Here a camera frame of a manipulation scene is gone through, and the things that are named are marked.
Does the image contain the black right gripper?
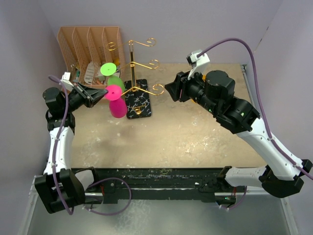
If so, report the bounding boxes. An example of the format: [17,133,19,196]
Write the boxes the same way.
[165,66,220,115]

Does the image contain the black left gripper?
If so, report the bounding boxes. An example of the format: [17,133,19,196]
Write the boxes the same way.
[63,82,108,113]

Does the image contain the pink plastic wine glass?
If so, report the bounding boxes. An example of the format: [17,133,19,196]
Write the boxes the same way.
[104,85,127,118]

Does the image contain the green plastic wine glass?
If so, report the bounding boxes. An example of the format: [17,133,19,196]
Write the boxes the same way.
[100,63,125,92]

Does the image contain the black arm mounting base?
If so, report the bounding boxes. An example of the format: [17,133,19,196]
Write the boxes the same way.
[86,168,245,204]

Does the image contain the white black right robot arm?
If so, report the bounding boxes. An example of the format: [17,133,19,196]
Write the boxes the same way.
[165,70,313,198]

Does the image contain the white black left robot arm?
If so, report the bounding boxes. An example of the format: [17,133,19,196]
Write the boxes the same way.
[34,84,108,213]

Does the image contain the papers in organizer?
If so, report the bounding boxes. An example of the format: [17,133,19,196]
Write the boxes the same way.
[73,61,120,85]

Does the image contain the peach plastic file organizer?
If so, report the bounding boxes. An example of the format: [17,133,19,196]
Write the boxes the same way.
[57,26,126,89]

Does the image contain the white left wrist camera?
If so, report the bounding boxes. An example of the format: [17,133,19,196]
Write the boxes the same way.
[61,72,76,93]

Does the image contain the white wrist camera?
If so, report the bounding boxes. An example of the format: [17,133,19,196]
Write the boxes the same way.
[186,50,210,80]
[61,72,76,93]

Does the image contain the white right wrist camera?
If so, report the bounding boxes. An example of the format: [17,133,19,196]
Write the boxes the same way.
[186,50,210,80]

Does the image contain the gold wire wine glass rack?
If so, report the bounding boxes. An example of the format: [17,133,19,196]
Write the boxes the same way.
[107,38,164,120]

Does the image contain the aluminium frame rail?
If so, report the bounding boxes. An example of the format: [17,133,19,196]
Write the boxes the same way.
[28,64,299,235]

